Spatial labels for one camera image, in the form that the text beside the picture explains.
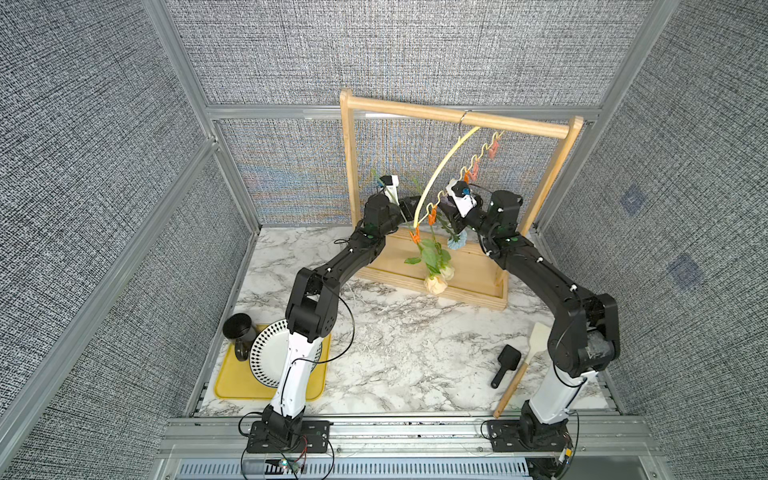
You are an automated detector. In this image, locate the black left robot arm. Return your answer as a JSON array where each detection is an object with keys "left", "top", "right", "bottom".
[{"left": 262, "top": 190, "right": 417, "bottom": 443}]

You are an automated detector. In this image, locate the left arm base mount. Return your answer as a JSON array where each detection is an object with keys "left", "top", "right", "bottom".
[{"left": 246, "top": 405, "right": 332, "bottom": 454}]

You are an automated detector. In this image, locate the blue artificial carnation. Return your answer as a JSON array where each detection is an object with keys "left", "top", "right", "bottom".
[{"left": 438, "top": 216, "right": 467, "bottom": 250}]

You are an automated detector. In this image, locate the black mug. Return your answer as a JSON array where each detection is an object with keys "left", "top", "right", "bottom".
[{"left": 222, "top": 313, "right": 258, "bottom": 362}]

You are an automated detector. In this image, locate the orange clip lowest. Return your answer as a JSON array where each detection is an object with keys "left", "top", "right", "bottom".
[{"left": 409, "top": 227, "right": 421, "bottom": 246}]

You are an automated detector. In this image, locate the wooden spatula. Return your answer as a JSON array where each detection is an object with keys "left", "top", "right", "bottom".
[{"left": 493, "top": 323, "right": 551, "bottom": 418}]

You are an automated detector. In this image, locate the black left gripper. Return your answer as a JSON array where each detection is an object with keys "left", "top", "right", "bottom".
[{"left": 377, "top": 195, "right": 422, "bottom": 239}]

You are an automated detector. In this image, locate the peach artificial rose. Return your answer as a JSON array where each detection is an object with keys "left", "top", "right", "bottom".
[{"left": 371, "top": 169, "right": 450, "bottom": 296}]

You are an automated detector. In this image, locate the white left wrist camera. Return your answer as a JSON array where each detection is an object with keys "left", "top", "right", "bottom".
[{"left": 378, "top": 175, "right": 399, "bottom": 206}]

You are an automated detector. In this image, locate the white plate black pattern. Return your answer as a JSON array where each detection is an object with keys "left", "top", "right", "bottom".
[{"left": 249, "top": 320, "right": 290, "bottom": 389}]

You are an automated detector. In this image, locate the wooden hanging rack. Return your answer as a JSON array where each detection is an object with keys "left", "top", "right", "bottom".
[{"left": 340, "top": 89, "right": 585, "bottom": 310}]

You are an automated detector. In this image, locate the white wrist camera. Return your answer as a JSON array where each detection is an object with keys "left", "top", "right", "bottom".
[
  {"left": 378, "top": 175, "right": 399, "bottom": 206},
  {"left": 446, "top": 180, "right": 477, "bottom": 218}
]

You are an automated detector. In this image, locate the yellow wavy clothes hanger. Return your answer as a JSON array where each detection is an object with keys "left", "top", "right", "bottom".
[{"left": 412, "top": 127, "right": 504, "bottom": 228}]

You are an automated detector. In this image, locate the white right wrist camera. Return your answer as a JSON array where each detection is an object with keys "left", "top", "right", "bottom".
[{"left": 446, "top": 180, "right": 477, "bottom": 218}]

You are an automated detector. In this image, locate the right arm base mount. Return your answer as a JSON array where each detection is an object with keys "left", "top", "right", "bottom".
[{"left": 481, "top": 401, "right": 573, "bottom": 453}]

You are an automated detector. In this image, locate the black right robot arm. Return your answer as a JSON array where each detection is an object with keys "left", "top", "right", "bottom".
[{"left": 440, "top": 181, "right": 620, "bottom": 433}]

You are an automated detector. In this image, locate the pink clip top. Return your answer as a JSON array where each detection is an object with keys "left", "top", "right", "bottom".
[{"left": 488, "top": 140, "right": 500, "bottom": 160}]

